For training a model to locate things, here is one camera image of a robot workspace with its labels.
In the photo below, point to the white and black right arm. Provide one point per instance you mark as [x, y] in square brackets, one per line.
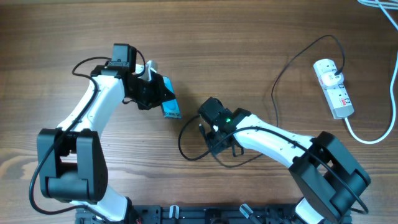
[327, 174]

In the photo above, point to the white USB wall charger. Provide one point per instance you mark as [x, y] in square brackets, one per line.
[330, 79]

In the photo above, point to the white power strip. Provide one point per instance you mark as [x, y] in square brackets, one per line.
[337, 97]

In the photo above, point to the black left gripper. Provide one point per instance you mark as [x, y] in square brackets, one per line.
[161, 93]

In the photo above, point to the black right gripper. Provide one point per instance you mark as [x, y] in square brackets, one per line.
[215, 145]

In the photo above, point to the blue Galaxy S25 smartphone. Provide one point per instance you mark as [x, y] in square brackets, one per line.
[170, 108]

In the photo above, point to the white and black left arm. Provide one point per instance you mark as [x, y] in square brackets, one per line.
[72, 168]

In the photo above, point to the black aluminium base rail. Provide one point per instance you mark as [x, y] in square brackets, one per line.
[272, 213]

